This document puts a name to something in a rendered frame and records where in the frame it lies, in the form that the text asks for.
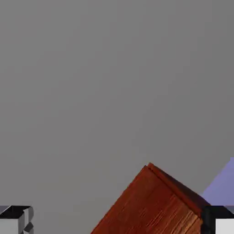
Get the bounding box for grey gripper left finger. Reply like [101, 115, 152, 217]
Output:
[0, 205, 35, 234]

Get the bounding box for reddish brown wooden cabinet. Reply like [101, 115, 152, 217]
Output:
[90, 162, 212, 234]

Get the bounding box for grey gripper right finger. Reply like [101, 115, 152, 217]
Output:
[200, 205, 234, 234]

